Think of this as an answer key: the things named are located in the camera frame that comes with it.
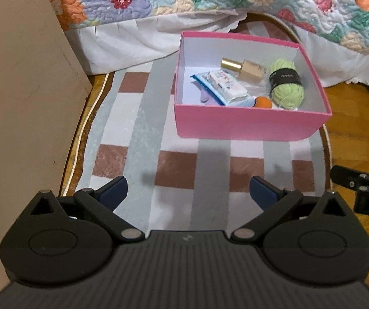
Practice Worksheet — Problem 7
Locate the small white tissue packet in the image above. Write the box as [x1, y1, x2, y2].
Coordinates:
[204, 70, 249, 104]

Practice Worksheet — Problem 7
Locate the blue white wet wipes pack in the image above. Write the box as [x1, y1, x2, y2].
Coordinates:
[190, 72, 256, 107]

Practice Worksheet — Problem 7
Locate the pink cardboard box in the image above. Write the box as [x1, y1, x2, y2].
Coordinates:
[174, 31, 332, 141]

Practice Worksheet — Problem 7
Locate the checkered oval rug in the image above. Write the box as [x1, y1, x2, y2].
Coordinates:
[59, 12, 335, 232]

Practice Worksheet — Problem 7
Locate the beige wooden cabinet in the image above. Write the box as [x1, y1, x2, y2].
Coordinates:
[0, 0, 93, 300]

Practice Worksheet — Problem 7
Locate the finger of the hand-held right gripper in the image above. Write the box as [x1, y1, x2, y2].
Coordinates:
[329, 165, 369, 195]

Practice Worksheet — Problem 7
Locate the purple plush toy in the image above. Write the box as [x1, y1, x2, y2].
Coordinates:
[199, 90, 224, 106]

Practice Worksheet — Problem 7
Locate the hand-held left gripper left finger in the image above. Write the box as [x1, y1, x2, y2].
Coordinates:
[20, 176, 146, 243]

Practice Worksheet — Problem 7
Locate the beige foundation bottle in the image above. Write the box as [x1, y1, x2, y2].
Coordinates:
[221, 57, 269, 82]

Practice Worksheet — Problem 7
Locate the green yarn ball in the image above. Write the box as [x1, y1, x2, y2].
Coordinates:
[267, 58, 304, 110]

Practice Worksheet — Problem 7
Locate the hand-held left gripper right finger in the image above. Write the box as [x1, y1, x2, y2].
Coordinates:
[230, 176, 354, 243]

